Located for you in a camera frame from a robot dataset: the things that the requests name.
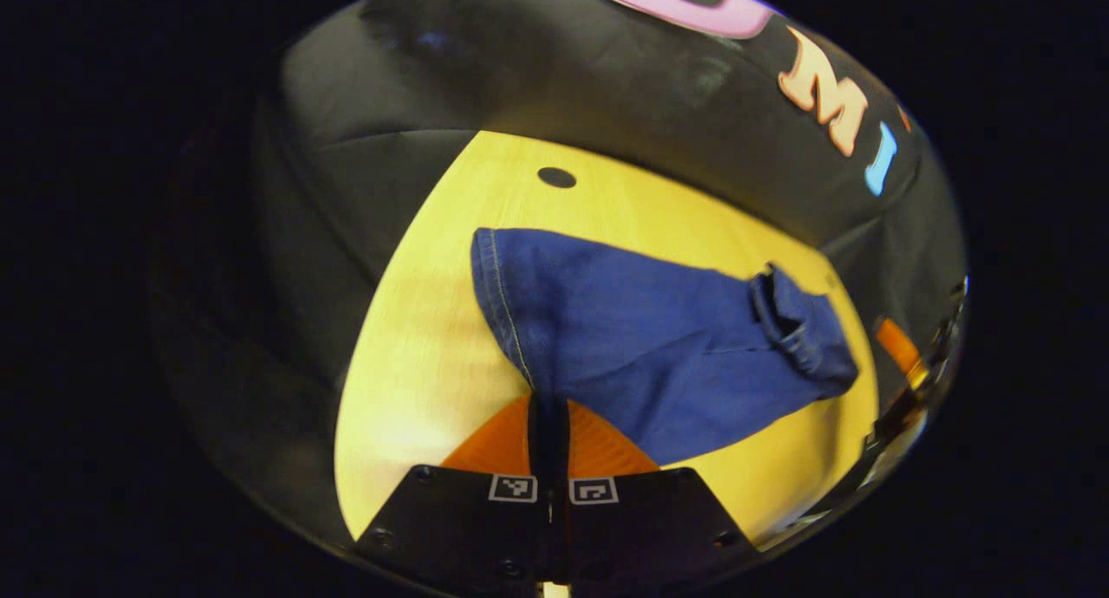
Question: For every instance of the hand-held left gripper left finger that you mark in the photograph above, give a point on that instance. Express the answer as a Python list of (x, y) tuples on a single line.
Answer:
[(468, 529)]

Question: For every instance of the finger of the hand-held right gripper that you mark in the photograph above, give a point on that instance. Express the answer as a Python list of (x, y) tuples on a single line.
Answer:
[(899, 348)]

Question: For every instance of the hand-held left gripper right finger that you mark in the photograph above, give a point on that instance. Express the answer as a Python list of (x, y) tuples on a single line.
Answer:
[(641, 520)]

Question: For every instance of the blue denim jeans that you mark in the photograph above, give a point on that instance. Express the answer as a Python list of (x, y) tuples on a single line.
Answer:
[(650, 347)]

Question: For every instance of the black backdrop cloth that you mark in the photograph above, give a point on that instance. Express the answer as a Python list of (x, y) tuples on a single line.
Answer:
[(520, 78)]

